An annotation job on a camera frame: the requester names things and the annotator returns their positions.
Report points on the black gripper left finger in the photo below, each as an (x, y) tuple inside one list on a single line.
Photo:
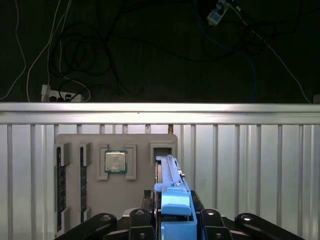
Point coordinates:
[(140, 230)]

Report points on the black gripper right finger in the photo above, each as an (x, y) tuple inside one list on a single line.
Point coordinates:
[(215, 230)]

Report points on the hard disk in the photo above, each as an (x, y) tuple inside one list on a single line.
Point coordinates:
[(175, 200)]

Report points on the grey parts rack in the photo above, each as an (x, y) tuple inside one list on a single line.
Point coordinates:
[(142, 160)]

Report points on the silver CPU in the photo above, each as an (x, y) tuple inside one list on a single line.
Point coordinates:
[(116, 161)]

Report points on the green RAM stick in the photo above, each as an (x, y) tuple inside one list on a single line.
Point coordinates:
[(61, 180)]

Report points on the white blue power strip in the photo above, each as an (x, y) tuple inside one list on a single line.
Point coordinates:
[(215, 16)]

